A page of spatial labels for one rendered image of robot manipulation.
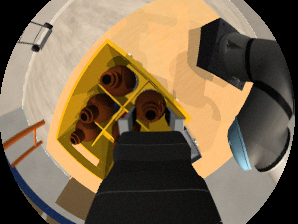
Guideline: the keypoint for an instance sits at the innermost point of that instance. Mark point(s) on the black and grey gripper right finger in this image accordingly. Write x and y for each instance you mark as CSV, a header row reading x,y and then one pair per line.
x,y
176,123

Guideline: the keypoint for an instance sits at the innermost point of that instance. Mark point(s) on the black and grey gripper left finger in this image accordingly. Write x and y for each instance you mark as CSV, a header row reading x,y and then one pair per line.
x,y
126,123

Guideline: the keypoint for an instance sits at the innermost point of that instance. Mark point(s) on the yellow crate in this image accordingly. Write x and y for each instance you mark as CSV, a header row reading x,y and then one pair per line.
x,y
87,85

